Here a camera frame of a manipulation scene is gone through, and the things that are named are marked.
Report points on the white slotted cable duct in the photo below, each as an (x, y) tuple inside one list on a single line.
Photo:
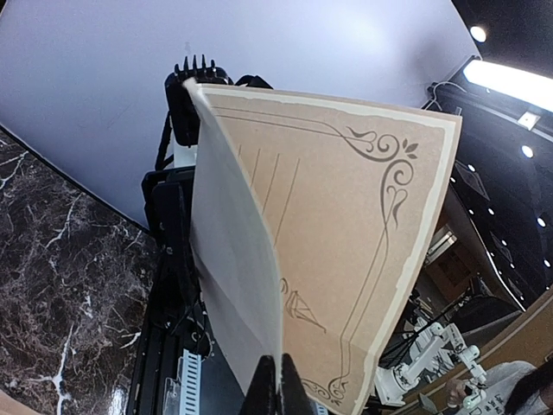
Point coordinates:
[(189, 381)]

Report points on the bright ceiling light panel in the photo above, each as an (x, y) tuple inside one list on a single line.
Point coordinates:
[(532, 88)]

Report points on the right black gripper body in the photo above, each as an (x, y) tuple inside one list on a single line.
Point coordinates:
[(175, 300)]

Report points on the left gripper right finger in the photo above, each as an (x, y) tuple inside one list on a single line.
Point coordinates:
[(293, 399)]

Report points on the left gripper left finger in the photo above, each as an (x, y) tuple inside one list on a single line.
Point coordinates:
[(261, 398)]

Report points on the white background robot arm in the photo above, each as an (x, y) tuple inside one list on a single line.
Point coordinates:
[(155, 390)]

